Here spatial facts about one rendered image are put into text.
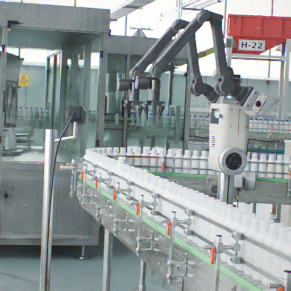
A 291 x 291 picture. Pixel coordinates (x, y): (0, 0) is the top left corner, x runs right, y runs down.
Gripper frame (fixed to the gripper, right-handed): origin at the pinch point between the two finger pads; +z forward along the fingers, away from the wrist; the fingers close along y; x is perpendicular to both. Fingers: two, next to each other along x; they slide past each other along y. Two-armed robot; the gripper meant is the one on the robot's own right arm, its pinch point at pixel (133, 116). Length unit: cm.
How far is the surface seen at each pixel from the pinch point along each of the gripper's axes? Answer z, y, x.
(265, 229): 24, 17, 230
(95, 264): 142, -30, -247
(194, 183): 47, -68, -86
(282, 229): 22, 17, 241
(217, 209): 24, 17, 193
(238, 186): 45, -91, -61
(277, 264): 31, 18, 242
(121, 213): 44, 21, 74
